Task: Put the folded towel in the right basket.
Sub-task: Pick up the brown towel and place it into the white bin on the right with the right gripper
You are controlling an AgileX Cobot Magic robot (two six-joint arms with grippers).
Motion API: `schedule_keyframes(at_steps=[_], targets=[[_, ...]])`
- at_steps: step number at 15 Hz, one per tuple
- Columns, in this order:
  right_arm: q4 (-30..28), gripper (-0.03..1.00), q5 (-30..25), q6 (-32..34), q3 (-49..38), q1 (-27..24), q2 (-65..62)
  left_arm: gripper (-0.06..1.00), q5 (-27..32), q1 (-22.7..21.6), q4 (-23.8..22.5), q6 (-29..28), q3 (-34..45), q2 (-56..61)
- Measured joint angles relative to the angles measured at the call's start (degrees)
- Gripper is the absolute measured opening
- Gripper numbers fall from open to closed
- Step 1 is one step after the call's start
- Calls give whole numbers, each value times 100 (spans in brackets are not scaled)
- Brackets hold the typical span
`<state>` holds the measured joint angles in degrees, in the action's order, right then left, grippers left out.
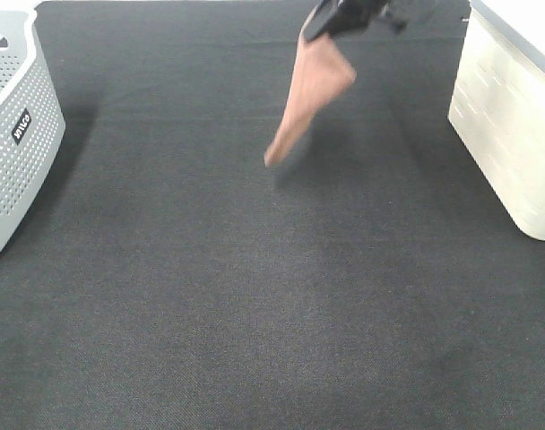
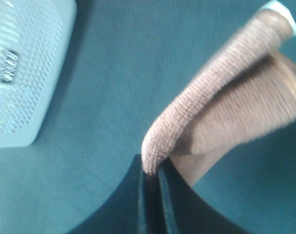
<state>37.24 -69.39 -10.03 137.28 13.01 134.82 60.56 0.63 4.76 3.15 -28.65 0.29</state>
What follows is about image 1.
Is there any black fabric table mat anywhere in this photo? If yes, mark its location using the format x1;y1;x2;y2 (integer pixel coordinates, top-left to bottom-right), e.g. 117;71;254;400
0;1;545;429

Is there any white plastic storage bin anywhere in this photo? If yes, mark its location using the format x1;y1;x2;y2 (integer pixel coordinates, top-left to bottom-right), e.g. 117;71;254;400
448;1;545;241

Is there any orange-brown towel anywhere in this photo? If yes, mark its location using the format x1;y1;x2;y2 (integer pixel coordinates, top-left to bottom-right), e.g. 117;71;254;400
264;8;357;168

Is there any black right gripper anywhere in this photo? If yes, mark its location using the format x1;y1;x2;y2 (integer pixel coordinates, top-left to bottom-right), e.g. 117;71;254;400
304;0;408;41

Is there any grey perforated laundry basket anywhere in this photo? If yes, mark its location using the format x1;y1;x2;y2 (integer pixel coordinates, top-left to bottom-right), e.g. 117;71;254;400
0;1;65;253

